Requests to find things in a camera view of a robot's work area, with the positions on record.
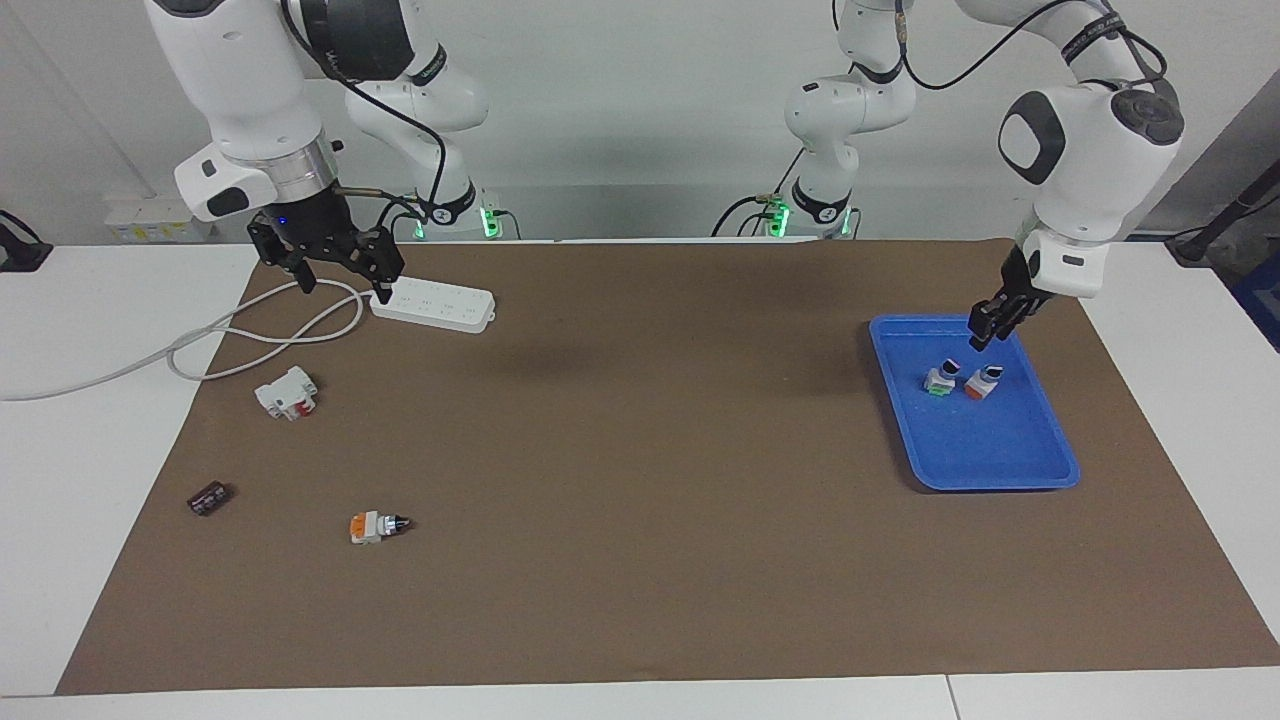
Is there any blue plastic tray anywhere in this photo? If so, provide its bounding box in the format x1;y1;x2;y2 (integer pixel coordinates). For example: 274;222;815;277
868;314;1082;492

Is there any brown paper table mat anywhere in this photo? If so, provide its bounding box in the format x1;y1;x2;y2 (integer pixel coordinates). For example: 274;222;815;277
55;238;1280;696

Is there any blue crate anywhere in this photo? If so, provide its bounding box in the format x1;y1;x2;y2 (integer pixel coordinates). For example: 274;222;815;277
1232;275;1280;353

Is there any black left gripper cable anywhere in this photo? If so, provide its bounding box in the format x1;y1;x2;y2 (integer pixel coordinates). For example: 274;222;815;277
830;0;1169;93

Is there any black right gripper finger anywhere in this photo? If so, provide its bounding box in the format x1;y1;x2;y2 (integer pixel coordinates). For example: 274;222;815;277
246;219;319;295
344;228;407;306

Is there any black clamp mount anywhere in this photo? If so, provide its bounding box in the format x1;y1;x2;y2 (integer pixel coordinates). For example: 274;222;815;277
0;210;53;273

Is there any black stand pole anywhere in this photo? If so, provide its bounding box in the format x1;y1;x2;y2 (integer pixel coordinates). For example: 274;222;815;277
1165;160;1280;267

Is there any white circuit breaker red lever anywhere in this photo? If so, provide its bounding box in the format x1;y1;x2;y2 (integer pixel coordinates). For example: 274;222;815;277
254;366;319;422

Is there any white power strip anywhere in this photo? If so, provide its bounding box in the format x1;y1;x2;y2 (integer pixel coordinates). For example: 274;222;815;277
369;277;497;333

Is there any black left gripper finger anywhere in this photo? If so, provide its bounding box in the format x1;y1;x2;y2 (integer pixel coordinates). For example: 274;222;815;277
966;297;1013;353
990;303;1039;343

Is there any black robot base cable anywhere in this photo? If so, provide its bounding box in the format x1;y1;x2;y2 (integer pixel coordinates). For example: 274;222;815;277
712;148;806;239

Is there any white power strip cable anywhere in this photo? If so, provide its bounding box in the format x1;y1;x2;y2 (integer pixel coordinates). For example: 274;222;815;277
0;278;376;403

